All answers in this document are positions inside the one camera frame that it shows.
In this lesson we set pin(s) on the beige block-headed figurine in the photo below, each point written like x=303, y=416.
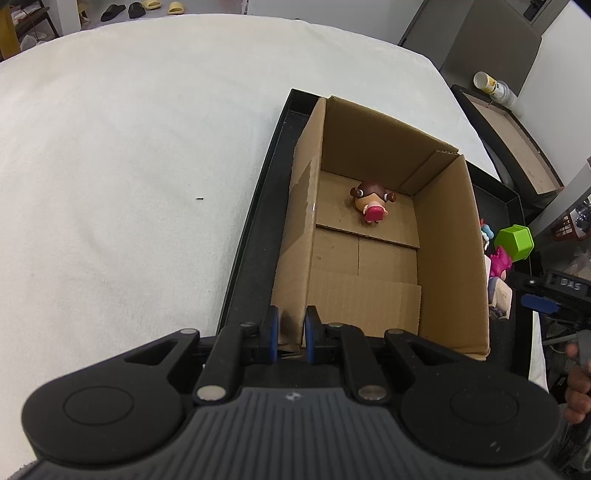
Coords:
x=501, y=295

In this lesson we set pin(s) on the green plastic cup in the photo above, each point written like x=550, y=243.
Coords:
x=515, y=242

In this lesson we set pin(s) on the brown cardboard box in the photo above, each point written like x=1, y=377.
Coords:
x=443, y=258

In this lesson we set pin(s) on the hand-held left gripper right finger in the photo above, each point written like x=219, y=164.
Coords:
x=309, y=333

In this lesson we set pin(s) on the person's right hand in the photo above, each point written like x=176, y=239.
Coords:
x=579, y=397

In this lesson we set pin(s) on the white and yellow bottle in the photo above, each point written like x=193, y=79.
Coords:
x=494, y=87

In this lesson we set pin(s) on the blue-haired small figurine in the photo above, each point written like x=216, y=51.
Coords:
x=485, y=233

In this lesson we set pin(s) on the brown-haired doll figurine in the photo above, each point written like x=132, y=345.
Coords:
x=369, y=198

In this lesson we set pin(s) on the yellow slipper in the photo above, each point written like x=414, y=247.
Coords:
x=151, y=4
x=176, y=8

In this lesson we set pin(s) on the wooden shelf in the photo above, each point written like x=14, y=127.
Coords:
x=27, y=27

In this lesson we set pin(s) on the grey cabinet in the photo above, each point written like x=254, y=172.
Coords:
x=485, y=41

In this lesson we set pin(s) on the black shallow tray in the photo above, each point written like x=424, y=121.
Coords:
x=263, y=194

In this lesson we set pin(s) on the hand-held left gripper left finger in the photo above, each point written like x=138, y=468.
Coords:
x=273, y=333

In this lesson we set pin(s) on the person's grey trousers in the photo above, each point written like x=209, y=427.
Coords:
x=575, y=452

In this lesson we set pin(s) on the pink hooded figurine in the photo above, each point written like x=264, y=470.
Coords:
x=499, y=263

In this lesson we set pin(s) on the dark tray with brown base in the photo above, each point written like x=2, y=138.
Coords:
x=512, y=143

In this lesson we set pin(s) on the black slipper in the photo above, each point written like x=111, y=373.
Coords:
x=113, y=12
x=136, y=9

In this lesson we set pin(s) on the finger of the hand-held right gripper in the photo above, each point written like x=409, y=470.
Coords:
x=540, y=304
x=526, y=281

